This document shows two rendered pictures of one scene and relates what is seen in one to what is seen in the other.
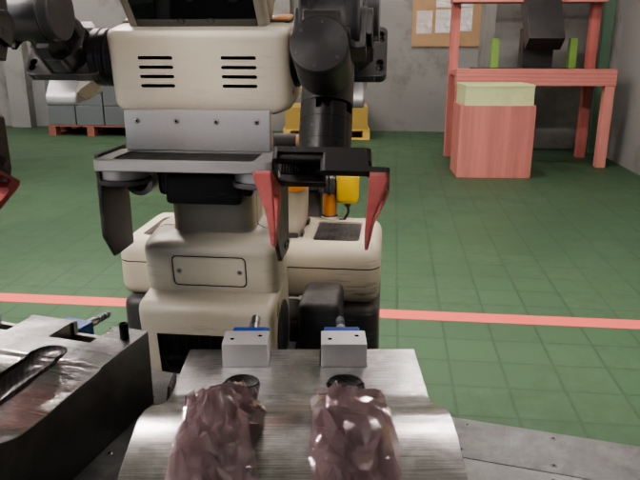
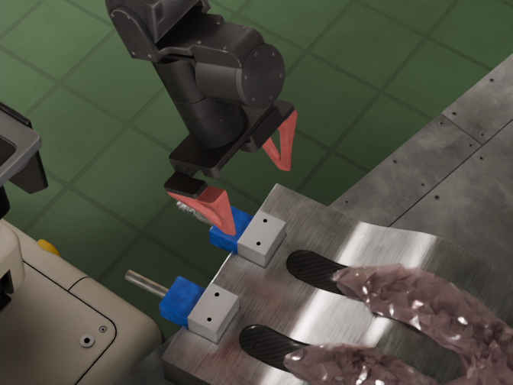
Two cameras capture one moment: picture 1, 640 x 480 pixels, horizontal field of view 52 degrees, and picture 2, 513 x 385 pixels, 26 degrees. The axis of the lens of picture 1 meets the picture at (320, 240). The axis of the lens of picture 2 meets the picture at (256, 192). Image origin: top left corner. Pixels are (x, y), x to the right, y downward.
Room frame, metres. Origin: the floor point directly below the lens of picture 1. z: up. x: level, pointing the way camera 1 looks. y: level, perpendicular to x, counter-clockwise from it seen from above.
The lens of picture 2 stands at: (0.35, 0.54, 1.95)
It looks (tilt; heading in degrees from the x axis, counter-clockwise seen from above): 57 degrees down; 299
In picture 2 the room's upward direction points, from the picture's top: straight up
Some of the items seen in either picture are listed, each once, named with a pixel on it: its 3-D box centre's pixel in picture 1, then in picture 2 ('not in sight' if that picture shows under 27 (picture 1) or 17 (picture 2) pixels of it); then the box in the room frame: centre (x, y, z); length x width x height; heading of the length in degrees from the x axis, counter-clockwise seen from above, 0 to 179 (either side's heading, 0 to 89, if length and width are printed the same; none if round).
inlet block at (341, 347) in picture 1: (341, 340); (225, 227); (0.71, -0.03, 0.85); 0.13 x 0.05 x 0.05; 0
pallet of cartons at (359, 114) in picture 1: (326, 120); not in sight; (8.87, -0.09, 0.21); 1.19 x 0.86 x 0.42; 84
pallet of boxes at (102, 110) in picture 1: (99, 90); not in sight; (9.26, 3.05, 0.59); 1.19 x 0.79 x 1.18; 84
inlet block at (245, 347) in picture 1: (250, 340); (176, 299); (0.71, 0.08, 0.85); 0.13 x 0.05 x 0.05; 0
